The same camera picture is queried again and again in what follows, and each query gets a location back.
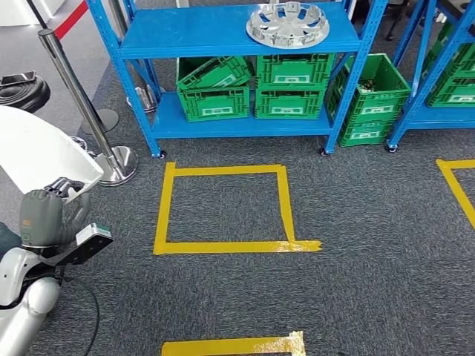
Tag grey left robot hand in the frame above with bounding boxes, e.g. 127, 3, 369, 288
19, 177, 92, 250

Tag white car body panel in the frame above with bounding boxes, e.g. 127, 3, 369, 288
0, 105, 105, 205

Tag blue metal shelf rack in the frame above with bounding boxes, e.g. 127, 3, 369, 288
85, 0, 389, 159
385, 0, 475, 154

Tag black round stool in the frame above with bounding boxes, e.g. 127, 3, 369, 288
0, 73, 52, 116

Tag smartphone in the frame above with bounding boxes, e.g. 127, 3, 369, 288
0, 70, 38, 89

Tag red barrier belt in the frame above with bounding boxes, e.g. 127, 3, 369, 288
54, 0, 90, 42

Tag yellow floor tape square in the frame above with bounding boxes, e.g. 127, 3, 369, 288
153, 161, 322, 257

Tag silver wheel hubcap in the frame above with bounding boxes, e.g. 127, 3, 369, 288
245, 1, 331, 50

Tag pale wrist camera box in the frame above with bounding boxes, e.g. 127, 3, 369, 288
40, 222, 114, 268

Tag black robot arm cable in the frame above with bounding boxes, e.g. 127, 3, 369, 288
60, 274, 101, 356

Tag chrome stanchion post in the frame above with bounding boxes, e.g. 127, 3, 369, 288
38, 27, 140, 188
107, 0, 166, 116

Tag flat grey round base plate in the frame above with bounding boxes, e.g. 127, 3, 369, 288
80, 108, 120, 135

